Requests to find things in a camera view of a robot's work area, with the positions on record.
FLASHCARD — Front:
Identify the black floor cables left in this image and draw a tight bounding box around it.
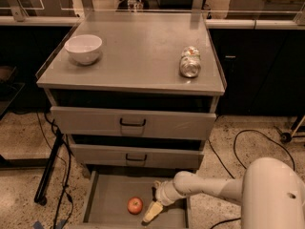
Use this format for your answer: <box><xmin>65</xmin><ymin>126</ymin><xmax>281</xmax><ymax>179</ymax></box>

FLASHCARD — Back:
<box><xmin>35</xmin><ymin>112</ymin><xmax>75</xmax><ymax>229</ymax></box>

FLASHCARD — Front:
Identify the silver soda can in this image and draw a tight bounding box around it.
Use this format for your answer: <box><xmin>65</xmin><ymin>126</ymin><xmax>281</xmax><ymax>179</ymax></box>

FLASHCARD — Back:
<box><xmin>179</xmin><ymin>46</ymin><xmax>201</xmax><ymax>78</ymax></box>

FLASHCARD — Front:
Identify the clear plastic water bottle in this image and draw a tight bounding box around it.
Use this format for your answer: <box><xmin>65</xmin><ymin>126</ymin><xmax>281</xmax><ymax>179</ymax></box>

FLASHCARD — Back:
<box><xmin>127</xmin><ymin>0</ymin><xmax>137</xmax><ymax>11</ymax></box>

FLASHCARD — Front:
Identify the black caster wheel right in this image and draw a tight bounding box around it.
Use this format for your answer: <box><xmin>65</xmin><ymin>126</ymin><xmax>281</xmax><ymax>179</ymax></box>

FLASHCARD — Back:
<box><xmin>280</xmin><ymin>133</ymin><xmax>292</xmax><ymax>143</ymax></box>

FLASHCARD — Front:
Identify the bottom grey open drawer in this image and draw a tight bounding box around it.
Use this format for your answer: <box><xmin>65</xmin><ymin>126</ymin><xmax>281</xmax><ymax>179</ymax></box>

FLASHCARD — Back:
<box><xmin>69</xmin><ymin>167</ymin><xmax>191</xmax><ymax>229</ymax></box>

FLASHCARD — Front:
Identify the black table leg with caster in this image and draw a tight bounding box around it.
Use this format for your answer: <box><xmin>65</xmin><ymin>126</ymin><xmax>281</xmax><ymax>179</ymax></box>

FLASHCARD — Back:
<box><xmin>34</xmin><ymin>130</ymin><xmax>63</xmax><ymax>206</ymax></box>

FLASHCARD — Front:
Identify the top grey drawer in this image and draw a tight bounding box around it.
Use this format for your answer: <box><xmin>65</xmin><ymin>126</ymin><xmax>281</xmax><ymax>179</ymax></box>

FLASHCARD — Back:
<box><xmin>51</xmin><ymin>106</ymin><xmax>215</xmax><ymax>140</ymax></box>

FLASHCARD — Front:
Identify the white ceramic bowl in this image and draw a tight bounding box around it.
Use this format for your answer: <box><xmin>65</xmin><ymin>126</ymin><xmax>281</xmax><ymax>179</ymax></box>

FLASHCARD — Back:
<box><xmin>64</xmin><ymin>34</ymin><xmax>103</xmax><ymax>65</ymax></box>

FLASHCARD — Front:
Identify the grey metal drawer cabinet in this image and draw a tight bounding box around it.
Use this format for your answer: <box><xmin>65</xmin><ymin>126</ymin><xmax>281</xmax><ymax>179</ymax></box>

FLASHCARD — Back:
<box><xmin>35</xmin><ymin>10</ymin><xmax>228</xmax><ymax>229</ymax></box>

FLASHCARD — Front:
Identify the black floor cable right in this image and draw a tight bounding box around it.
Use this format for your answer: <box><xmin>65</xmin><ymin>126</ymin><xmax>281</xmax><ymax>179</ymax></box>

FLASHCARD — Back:
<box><xmin>208</xmin><ymin>129</ymin><xmax>296</xmax><ymax>229</ymax></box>

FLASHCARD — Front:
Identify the red apple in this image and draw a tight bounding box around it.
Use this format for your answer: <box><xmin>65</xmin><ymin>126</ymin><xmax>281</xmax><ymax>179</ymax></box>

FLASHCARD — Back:
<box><xmin>127</xmin><ymin>197</ymin><xmax>143</xmax><ymax>215</ymax></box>

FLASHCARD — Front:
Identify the white horizontal rail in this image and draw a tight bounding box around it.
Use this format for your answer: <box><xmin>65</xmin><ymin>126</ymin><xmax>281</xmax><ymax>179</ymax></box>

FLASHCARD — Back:
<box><xmin>0</xmin><ymin>16</ymin><xmax>305</xmax><ymax>31</ymax></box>

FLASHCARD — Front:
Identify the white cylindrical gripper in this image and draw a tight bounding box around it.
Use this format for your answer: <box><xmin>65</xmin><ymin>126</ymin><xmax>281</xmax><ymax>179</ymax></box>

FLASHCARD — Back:
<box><xmin>143</xmin><ymin>180</ymin><xmax>184</xmax><ymax>223</ymax></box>

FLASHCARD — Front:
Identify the middle grey drawer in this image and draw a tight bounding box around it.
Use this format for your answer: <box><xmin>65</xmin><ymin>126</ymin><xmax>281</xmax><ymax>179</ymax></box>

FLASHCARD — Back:
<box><xmin>70</xmin><ymin>135</ymin><xmax>205</xmax><ymax>170</ymax></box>

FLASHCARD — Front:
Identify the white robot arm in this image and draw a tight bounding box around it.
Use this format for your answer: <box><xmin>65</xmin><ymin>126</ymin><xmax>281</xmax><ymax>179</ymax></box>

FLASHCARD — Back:
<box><xmin>143</xmin><ymin>157</ymin><xmax>305</xmax><ymax>229</ymax></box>

